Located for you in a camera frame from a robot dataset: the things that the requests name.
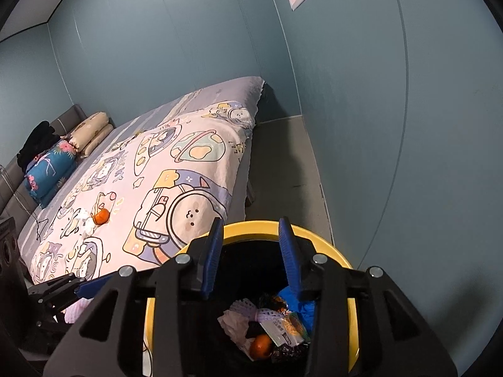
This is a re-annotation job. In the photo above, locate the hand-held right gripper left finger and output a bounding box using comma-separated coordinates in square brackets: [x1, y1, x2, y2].
[43, 218, 224, 377]

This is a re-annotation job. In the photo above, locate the black bin liner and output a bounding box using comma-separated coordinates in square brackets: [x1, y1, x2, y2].
[153, 239, 354, 377]

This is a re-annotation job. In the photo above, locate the black bed frame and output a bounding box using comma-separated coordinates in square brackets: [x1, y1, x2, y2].
[244, 80, 276, 210]

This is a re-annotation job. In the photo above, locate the cartoon printed bed sheet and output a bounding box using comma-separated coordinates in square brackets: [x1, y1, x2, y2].
[19, 76, 266, 286]

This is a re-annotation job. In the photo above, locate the blue plastic bag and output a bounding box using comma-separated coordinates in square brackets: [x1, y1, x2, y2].
[278, 285, 320, 334]

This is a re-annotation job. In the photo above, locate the snack packet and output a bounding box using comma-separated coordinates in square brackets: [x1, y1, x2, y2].
[260, 312, 312, 348]

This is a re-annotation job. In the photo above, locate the crumpled white tissue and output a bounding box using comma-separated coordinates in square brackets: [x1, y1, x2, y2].
[76, 208, 97, 238]

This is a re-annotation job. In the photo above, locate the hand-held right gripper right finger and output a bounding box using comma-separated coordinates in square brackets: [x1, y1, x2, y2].
[279, 217, 458, 377]

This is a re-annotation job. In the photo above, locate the grey padded headboard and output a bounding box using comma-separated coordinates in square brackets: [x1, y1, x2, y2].
[0, 104, 87, 213]

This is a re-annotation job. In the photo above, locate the beige pillow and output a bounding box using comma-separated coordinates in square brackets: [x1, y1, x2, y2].
[69, 112, 111, 147]
[79, 123, 115, 158]

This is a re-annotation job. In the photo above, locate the black clothing pile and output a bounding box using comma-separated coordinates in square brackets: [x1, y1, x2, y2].
[16, 121, 62, 168]

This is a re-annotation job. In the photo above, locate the purple foam net bundle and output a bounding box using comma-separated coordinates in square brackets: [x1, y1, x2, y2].
[64, 298, 97, 325]
[223, 298, 284, 348]

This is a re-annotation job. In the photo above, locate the black cable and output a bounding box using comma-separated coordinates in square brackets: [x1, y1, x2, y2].
[33, 203, 53, 241]

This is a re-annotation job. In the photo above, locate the folded blue floral blanket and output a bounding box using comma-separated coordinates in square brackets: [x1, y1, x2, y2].
[24, 139, 79, 210]

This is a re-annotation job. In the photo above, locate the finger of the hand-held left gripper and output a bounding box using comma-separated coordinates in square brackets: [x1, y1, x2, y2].
[27, 273, 86, 303]
[39, 274, 119, 323]

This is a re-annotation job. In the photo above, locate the yellow waste bin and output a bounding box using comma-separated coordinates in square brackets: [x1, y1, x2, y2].
[143, 220, 360, 377]

